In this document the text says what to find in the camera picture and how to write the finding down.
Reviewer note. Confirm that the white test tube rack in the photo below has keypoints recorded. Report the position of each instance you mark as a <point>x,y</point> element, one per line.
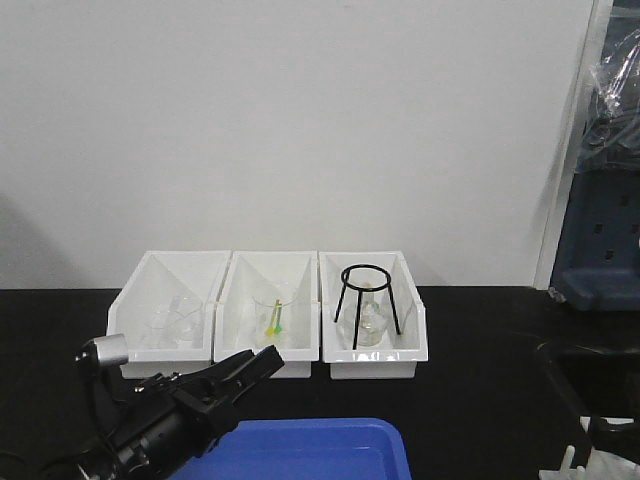
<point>614,454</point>

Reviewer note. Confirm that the blue grey pegboard drying rack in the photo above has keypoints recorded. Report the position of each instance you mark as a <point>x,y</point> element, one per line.
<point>597,261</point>

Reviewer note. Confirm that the blue plastic tray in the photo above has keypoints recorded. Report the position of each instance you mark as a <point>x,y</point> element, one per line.
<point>318,448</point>

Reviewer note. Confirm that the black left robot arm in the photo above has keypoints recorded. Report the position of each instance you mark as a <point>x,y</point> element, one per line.
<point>111,455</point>

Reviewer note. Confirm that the left white storage bin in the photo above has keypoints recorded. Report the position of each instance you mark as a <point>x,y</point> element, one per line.
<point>158,277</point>

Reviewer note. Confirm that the middle white storage bin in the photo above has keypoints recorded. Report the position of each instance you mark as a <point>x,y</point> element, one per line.
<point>254,272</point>

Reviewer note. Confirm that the beaker with yellow green droppers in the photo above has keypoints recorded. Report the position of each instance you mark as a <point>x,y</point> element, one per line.
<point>272,315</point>

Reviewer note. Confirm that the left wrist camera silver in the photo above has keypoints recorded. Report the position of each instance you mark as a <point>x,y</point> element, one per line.
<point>105,351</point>

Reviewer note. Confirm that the clear crumpled plastic wrap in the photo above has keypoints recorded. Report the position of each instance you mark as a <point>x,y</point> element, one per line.
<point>610,139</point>

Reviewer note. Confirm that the clear beaker in left bin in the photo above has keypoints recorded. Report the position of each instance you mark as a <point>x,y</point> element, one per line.
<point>173,326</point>

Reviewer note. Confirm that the black sink basin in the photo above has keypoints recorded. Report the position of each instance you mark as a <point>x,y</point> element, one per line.
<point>593,380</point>

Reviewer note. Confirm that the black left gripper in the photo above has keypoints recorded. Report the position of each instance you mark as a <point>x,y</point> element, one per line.
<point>185,416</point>

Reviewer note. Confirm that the glass flask under tripod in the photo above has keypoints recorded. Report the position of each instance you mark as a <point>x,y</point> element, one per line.
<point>360,317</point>

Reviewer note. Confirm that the white storage bin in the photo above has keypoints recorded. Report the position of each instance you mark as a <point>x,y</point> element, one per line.
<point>254,272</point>
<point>396,356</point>
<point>158,277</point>

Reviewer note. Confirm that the black metal tripod stand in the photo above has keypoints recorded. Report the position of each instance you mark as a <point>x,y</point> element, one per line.
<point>385,281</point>

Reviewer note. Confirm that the right white storage bin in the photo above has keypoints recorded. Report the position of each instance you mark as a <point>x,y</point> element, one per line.
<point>396,356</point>

